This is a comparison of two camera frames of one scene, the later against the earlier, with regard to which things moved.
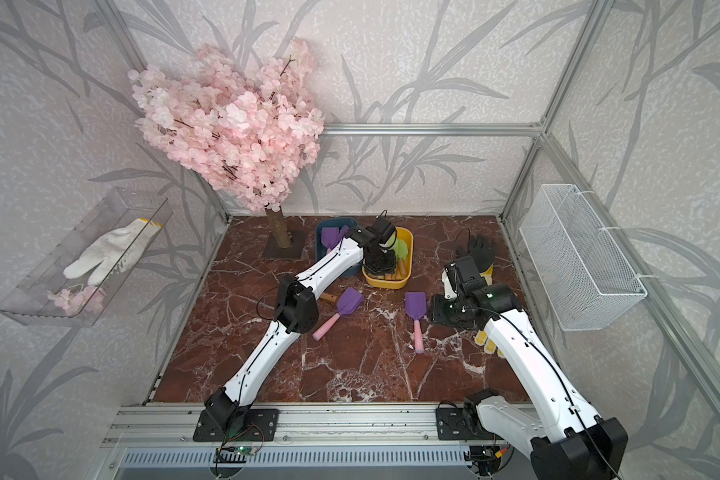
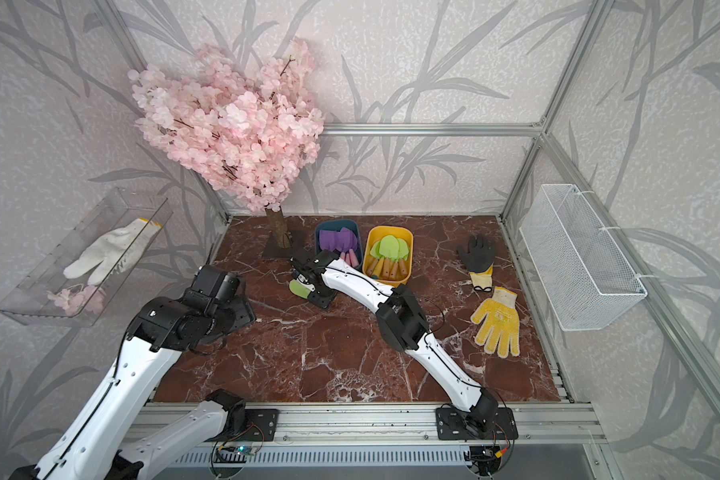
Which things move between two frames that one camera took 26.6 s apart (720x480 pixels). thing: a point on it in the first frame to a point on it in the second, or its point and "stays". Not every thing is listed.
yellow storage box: x=401 y=276 stays
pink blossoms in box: x=73 y=303 stays
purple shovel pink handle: x=330 y=236 stays
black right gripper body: x=448 y=311 to x=319 y=297
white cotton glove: x=114 y=251 stays
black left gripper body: x=382 y=264 to x=231 y=316
